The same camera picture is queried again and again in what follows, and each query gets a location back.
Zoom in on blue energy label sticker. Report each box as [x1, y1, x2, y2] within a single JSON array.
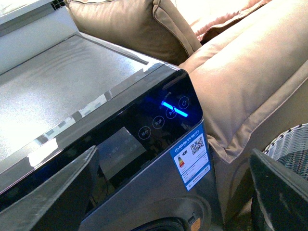
[[170, 125, 212, 191]]

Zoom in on beige leather sofa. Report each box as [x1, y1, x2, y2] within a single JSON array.
[[181, 0, 308, 221]]

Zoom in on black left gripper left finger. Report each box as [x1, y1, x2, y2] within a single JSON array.
[[0, 146, 99, 231]]

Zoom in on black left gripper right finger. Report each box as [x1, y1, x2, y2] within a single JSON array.
[[250, 149, 308, 231]]

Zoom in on grey front-load washing machine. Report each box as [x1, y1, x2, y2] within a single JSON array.
[[0, 34, 223, 231]]

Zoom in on pink pillow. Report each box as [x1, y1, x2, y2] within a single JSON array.
[[189, 0, 269, 44]]

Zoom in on woven black white laundry basket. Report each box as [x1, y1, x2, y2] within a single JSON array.
[[263, 123, 308, 180]]

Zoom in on orange warning sticker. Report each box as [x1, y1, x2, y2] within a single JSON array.
[[190, 218, 201, 231]]

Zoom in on tan sofa back cushion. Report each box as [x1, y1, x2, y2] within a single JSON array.
[[66, 0, 201, 65]]

